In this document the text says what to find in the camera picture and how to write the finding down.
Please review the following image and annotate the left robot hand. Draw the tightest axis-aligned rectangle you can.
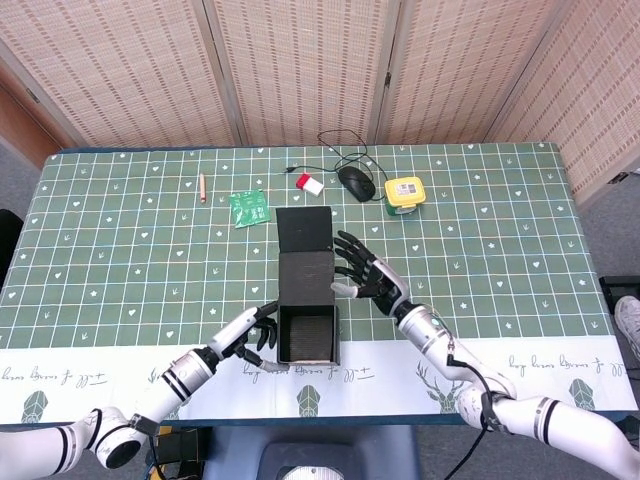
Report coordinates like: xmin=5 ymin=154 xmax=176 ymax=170
xmin=207 ymin=301 xmax=291 ymax=374

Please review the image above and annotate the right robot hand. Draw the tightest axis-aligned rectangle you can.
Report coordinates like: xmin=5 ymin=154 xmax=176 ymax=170
xmin=329 ymin=230 xmax=411 ymax=319

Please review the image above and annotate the black paper box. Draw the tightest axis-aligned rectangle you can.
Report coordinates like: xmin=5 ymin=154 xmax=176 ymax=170
xmin=274 ymin=205 xmax=342 ymax=366

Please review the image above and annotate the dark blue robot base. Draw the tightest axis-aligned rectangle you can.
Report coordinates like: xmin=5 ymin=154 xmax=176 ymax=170
xmin=204 ymin=424 xmax=421 ymax=480

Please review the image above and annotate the black plastic tray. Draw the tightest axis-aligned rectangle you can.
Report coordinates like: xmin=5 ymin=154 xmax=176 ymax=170
xmin=598 ymin=275 xmax=640 ymax=314

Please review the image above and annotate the yellow-lidded green container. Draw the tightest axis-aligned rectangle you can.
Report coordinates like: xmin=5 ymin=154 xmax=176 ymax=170
xmin=383 ymin=175 xmax=428 ymax=219

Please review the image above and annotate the black computer mouse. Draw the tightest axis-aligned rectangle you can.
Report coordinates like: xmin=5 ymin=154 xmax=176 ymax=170
xmin=337 ymin=166 xmax=376 ymax=203

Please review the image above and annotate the green grid tablecloth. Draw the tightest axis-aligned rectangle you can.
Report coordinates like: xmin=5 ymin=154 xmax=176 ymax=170
xmin=0 ymin=142 xmax=617 ymax=426

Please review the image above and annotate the red and white eraser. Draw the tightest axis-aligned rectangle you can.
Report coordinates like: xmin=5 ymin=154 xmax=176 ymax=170
xmin=295 ymin=172 xmax=325 ymax=196

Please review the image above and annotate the green sachet packet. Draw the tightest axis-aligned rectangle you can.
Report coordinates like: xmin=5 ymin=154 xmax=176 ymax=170
xmin=228 ymin=189 xmax=272 ymax=230

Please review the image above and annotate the bamboo folding screen panel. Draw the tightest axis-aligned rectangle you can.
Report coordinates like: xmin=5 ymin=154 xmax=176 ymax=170
xmin=202 ymin=0 xmax=401 ymax=146
xmin=374 ymin=0 xmax=566 ymax=144
xmin=0 ymin=0 xmax=236 ymax=149
xmin=489 ymin=0 xmax=640 ymax=211

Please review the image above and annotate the white sneaker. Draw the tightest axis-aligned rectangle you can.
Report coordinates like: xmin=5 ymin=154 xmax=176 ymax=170
xmin=613 ymin=294 xmax=640 ymax=361

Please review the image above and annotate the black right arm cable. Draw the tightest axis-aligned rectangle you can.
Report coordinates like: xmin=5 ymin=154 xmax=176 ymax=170
xmin=446 ymin=339 xmax=501 ymax=480

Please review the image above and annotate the black bracket under table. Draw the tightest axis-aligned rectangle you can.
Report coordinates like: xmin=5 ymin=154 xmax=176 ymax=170
xmin=149 ymin=427 xmax=211 ymax=480

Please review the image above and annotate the black mouse cable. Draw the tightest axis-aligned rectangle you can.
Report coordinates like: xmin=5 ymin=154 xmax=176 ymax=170
xmin=284 ymin=129 xmax=396 ymax=204

